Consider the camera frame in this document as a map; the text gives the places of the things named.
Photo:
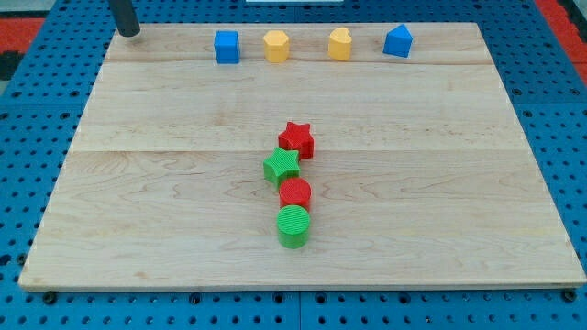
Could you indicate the green star block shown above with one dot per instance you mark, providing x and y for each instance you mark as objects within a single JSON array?
[{"x": 281, "y": 165}]

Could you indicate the green cylinder block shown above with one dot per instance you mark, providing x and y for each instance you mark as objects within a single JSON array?
[{"x": 293, "y": 223}]

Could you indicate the light wooden board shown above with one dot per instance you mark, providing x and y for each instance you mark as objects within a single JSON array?
[{"x": 422, "y": 177}]

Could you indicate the yellow heart block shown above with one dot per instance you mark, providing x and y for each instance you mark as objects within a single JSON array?
[{"x": 339, "y": 44}]

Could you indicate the blue pentagon house block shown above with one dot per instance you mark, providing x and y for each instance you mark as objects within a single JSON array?
[{"x": 398, "y": 42}]

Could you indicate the red cylinder block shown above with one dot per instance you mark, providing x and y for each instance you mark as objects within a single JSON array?
[{"x": 295, "y": 191}]

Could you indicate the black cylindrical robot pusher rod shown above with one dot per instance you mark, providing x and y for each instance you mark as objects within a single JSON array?
[{"x": 125, "y": 17}]

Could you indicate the blue cube block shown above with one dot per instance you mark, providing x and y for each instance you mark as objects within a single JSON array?
[{"x": 226, "y": 45}]

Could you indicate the yellow hexagon block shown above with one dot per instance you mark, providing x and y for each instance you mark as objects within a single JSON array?
[{"x": 276, "y": 46}]

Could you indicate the red star block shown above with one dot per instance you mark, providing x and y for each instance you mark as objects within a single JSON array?
[{"x": 298, "y": 137}]

